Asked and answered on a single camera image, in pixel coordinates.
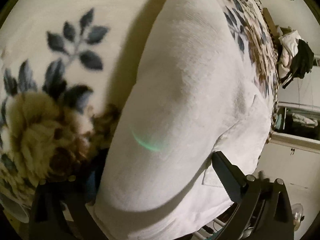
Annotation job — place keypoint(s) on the floral fleece bed blanket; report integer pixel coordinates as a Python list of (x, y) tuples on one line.
[(67, 67)]

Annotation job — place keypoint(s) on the white pants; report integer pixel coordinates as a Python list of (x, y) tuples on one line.
[(206, 82)]

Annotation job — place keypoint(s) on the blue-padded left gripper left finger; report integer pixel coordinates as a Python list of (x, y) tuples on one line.
[(47, 220)]

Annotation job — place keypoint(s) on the chair with clothes pile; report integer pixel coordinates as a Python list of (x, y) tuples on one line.
[(296, 57)]

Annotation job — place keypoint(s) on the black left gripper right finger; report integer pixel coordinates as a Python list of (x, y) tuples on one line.
[(263, 208)]

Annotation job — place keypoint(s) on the white wardrobe shelf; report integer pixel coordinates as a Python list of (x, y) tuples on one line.
[(298, 129)]

